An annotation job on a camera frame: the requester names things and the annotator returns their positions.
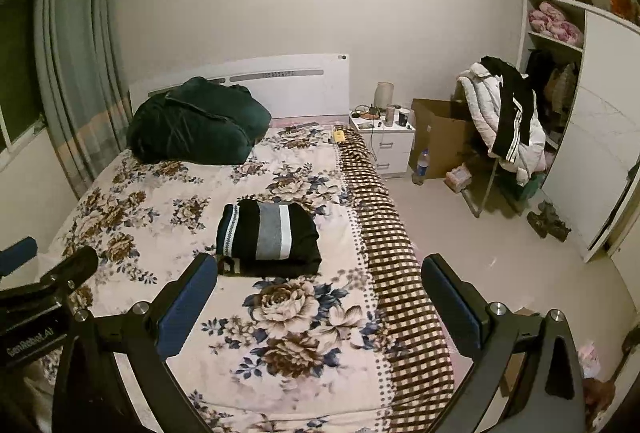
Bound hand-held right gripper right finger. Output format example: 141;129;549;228
421;254;586;433

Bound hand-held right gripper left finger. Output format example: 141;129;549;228
51;252;219;433

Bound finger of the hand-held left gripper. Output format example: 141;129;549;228
37;245;99;295
0;236;39;270

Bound black grey white striped sweater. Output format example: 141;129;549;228
216;199;322;264

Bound dark hanging clothes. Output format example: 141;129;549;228
527;49;578;134

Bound brown white checked blanket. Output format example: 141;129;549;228
334;125;456;433

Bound floral bed blanket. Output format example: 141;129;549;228
42;125;401;433

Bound pink tissue pack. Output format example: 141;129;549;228
445;163;473;192

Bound plastic water bottle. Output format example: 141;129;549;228
412;149;431;186

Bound pink cloth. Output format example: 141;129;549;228
580;345;601;376

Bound white nightstand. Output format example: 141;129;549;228
349;115;417;178

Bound large cardboard box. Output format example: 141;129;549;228
409;99;493;178

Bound red cloth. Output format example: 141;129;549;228
582;378;617;430

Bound dark green duvet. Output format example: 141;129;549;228
127;77;272;164

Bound window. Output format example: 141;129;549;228
0;0;48;154

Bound grey green striped curtain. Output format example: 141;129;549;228
32;0;133;200

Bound black garment with white stripes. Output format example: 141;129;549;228
481;56;537;162

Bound small beige table lamp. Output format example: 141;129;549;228
375;82;395;111

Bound white wardrobe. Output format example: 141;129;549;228
517;0;640;264

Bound white bed headboard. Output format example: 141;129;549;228
129;54;350;120

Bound pink floral bedding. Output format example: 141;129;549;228
529;2;585;42

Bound metal frame chair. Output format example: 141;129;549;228
460;153;531;219

